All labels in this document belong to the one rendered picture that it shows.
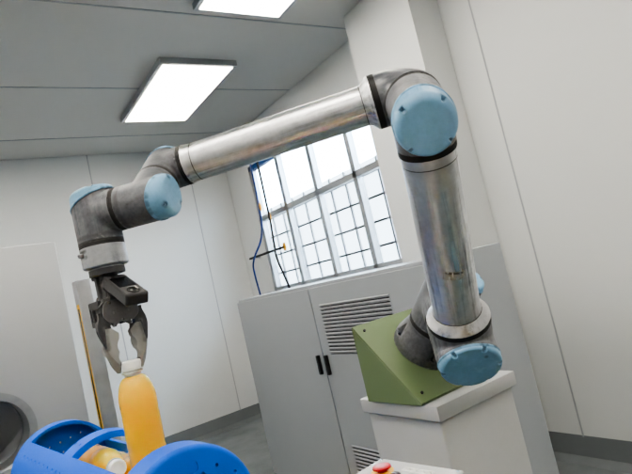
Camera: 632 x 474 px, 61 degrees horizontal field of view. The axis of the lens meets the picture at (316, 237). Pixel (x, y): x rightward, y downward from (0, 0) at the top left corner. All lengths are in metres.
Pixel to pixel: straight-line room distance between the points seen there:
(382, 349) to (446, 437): 0.29
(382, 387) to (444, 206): 0.65
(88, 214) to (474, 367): 0.91
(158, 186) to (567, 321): 2.98
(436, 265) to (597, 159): 2.34
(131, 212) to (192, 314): 5.42
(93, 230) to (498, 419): 1.15
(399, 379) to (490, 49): 2.74
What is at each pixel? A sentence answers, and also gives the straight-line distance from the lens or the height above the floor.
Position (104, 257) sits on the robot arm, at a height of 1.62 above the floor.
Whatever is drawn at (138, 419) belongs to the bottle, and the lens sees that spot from 1.14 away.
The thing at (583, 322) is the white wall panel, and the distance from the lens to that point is 3.63.
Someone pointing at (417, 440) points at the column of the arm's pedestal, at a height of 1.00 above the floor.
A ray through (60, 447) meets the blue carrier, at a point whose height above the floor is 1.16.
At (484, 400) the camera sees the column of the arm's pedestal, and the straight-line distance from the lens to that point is 1.58.
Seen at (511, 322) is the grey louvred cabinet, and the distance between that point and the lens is 2.86.
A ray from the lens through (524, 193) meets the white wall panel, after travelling 3.67.
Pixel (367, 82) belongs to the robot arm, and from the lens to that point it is 1.13.
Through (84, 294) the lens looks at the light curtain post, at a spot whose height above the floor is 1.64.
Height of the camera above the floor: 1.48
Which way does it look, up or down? 4 degrees up
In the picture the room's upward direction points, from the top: 13 degrees counter-clockwise
